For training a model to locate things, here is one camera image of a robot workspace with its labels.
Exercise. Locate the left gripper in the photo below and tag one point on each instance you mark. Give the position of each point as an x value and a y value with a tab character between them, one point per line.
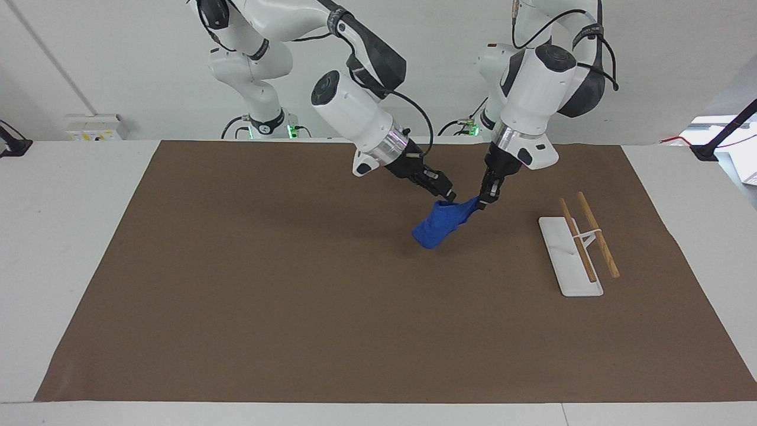
501	164

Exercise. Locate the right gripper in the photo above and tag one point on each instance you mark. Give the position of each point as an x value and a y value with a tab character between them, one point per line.
408	163

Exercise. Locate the blue towel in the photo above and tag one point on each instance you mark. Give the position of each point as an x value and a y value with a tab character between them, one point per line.
440	225

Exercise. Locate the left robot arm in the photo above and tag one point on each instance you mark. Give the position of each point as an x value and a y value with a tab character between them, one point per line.
535	94

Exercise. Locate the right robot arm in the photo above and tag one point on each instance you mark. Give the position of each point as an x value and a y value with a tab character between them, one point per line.
355	115

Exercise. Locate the white rack with wooden rods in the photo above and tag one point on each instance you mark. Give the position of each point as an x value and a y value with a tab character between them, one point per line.
571	260

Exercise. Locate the black stand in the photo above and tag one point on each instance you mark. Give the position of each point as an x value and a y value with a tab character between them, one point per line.
724	133
12	144

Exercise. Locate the white wall socket box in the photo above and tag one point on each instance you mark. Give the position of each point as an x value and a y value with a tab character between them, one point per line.
94	127

